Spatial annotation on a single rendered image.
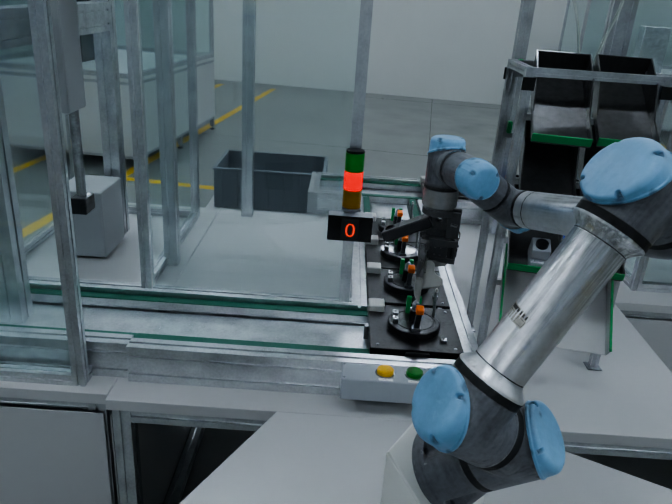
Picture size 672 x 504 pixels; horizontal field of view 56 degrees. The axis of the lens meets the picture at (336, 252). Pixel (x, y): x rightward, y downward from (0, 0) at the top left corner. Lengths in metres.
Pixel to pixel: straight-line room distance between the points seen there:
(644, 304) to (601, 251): 1.49
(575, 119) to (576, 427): 0.74
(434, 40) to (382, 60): 0.99
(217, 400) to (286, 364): 0.19
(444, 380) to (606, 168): 0.38
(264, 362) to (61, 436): 0.55
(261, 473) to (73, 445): 0.58
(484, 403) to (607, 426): 0.81
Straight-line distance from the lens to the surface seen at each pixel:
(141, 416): 1.66
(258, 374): 1.60
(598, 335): 1.76
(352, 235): 1.70
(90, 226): 2.33
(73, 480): 1.86
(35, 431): 1.80
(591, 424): 1.71
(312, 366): 1.57
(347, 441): 1.48
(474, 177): 1.22
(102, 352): 1.68
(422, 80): 12.10
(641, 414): 1.81
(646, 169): 0.93
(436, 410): 0.95
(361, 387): 1.51
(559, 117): 1.60
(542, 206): 1.24
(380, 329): 1.69
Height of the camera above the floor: 1.80
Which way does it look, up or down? 23 degrees down
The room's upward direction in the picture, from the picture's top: 4 degrees clockwise
